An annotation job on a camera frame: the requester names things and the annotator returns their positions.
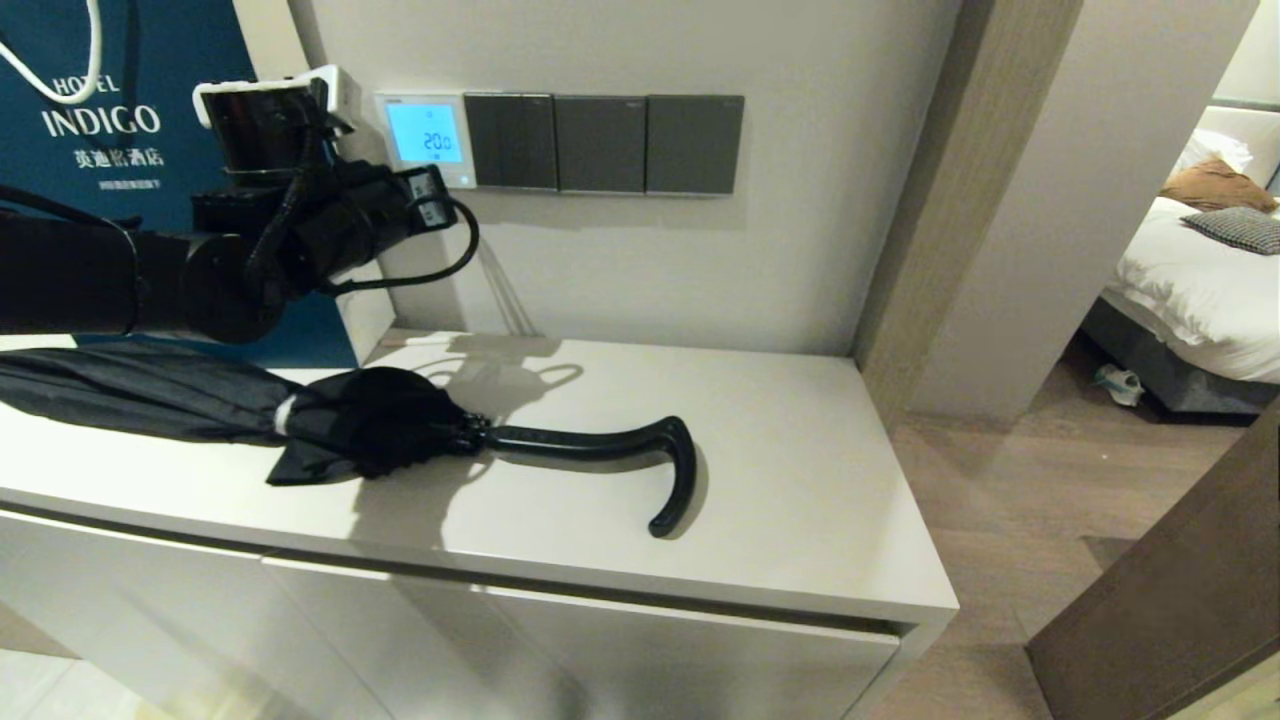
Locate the white cabinet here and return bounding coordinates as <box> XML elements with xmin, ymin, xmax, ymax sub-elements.
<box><xmin>0</xmin><ymin>305</ymin><xmax>959</xmax><ymax>720</ymax></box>

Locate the bed with white duvet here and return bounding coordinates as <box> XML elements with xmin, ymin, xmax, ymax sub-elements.
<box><xmin>1080</xmin><ymin>97</ymin><xmax>1280</xmax><ymax>417</ymax></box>

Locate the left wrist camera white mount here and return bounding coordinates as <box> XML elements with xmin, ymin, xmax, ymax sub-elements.
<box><xmin>193</xmin><ymin>65</ymin><xmax>363</xmax><ymax>177</ymax></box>

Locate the houndstooth patterned cushion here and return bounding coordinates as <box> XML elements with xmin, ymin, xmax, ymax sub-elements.
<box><xmin>1180</xmin><ymin>206</ymin><xmax>1280</xmax><ymax>257</ymax></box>

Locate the white and teal sneaker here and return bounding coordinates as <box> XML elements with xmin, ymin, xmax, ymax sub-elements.
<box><xmin>1094</xmin><ymin>363</ymin><xmax>1147</xmax><ymax>409</ymax></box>

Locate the light wooden door frame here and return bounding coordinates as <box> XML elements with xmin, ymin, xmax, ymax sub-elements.
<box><xmin>850</xmin><ymin>0</ymin><xmax>1086</xmax><ymax>431</ymax></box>

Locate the black looping cable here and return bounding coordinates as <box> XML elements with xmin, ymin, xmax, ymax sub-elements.
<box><xmin>320</xmin><ymin>195</ymin><xmax>481</xmax><ymax>298</ymax></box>

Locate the white rope bag handle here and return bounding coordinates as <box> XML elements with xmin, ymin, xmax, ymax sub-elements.
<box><xmin>0</xmin><ymin>0</ymin><xmax>105</xmax><ymax>105</ymax></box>

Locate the blue Hotel Indigo paper bag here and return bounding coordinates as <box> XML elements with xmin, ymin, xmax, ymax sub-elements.
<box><xmin>0</xmin><ymin>0</ymin><xmax>396</xmax><ymax>369</ymax></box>

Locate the black folded umbrella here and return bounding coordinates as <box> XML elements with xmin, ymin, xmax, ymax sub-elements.
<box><xmin>0</xmin><ymin>345</ymin><xmax>698</xmax><ymax>539</ymax></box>

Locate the brown wooden door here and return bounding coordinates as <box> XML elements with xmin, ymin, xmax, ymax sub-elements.
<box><xmin>1025</xmin><ymin>395</ymin><xmax>1280</xmax><ymax>720</ymax></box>

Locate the brown cushion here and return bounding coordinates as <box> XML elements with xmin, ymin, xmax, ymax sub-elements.
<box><xmin>1160</xmin><ymin>157</ymin><xmax>1279</xmax><ymax>214</ymax></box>

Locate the dark grey three-gang wall switch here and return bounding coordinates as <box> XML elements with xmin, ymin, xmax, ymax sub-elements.
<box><xmin>463</xmin><ymin>93</ymin><xmax>558</xmax><ymax>192</ymax></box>

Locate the white pillow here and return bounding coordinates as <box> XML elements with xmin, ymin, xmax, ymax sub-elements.
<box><xmin>1170</xmin><ymin>105</ymin><xmax>1280</xmax><ymax>194</ymax></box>

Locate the grey single rocker switch panel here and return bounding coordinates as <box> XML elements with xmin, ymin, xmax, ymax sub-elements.
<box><xmin>554</xmin><ymin>95</ymin><xmax>648</xmax><ymax>195</ymax></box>
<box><xmin>645</xmin><ymin>95</ymin><xmax>745</xmax><ymax>196</ymax></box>

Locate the white wall thermostat panel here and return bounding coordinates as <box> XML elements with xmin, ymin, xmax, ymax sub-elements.
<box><xmin>374</xmin><ymin>92</ymin><xmax>479</xmax><ymax>190</ymax></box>

